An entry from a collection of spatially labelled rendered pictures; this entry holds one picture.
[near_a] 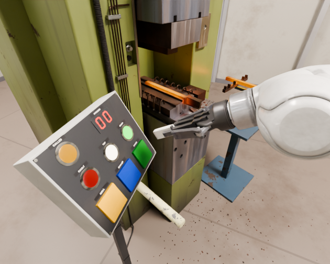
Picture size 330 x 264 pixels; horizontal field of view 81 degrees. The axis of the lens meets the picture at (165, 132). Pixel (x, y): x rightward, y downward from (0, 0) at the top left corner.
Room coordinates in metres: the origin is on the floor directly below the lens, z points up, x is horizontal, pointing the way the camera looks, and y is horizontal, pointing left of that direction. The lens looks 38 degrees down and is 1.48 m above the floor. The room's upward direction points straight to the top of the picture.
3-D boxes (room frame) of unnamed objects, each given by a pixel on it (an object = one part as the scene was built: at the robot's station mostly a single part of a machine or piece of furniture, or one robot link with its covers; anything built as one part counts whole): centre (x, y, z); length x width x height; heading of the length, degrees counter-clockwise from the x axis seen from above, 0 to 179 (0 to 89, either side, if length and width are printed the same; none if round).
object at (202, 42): (1.21, -0.22, 1.27); 0.09 x 0.02 x 0.17; 136
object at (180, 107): (1.04, 0.06, 0.96); 0.42 x 0.20 x 0.09; 46
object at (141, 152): (0.49, 0.08, 1.01); 0.07 x 0.05 x 0.07; 161
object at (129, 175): (0.39, 0.11, 1.01); 0.07 x 0.05 x 0.07; 161
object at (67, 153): (0.33, 0.23, 1.16); 0.05 x 0.03 x 0.04; 136
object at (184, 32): (1.04, 0.06, 1.32); 0.42 x 0.20 x 0.10; 46
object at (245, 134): (1.21, -0.58, 0.67); 0.40 x 0.30 x 0.02; 134
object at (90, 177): (0.31, 0.19, 1.09); 0.05 x 0.03 x 0.04; 136
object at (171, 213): (0.59, 0.08, 0.62); 0.44 x 0.05 x 0.05; 46
